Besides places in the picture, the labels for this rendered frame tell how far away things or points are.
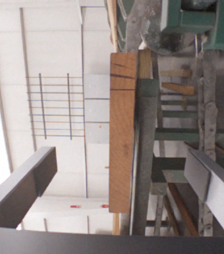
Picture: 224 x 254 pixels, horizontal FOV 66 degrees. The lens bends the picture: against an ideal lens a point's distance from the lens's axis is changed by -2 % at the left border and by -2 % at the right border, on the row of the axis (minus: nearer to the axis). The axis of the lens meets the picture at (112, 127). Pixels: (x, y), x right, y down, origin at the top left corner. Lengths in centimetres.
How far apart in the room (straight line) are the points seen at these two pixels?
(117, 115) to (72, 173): 772
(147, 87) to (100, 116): 570
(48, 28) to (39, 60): 113
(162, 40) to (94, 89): 555
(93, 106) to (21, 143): 356
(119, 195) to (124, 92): 13
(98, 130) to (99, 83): 161
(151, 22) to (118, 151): 35
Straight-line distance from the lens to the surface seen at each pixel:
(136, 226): 59
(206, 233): 73
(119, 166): 22
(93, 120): 616
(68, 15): 702
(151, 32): 48
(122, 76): 19
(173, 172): 64
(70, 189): 831
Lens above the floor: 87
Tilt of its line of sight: 2 degrees up
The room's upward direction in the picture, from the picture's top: 89 degrees counter-clockwise
